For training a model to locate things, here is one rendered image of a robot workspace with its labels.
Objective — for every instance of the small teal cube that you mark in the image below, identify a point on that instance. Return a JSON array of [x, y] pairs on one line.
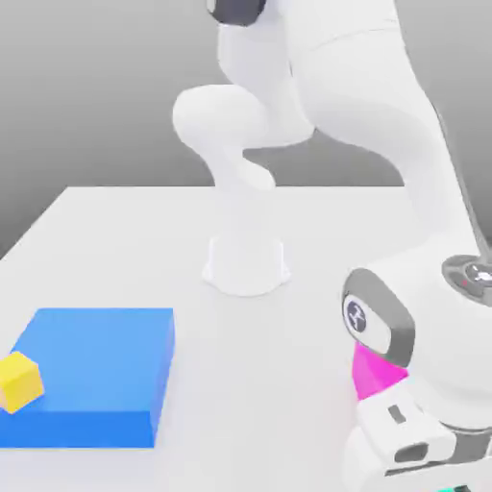
[[451, 489]]

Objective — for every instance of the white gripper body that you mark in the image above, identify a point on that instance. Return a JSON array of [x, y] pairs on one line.
[[365, 469]]

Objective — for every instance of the large magenta box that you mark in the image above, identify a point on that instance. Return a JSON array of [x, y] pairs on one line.
[[374, 373]]

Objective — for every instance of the large blue box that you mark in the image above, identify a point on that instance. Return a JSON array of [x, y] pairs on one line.
[[103, 365]]

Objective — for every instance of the small yellow cube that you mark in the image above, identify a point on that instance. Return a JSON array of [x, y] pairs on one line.
[[21, 380]]

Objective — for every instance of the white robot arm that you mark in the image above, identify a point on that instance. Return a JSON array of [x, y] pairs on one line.
[[346, 96]]

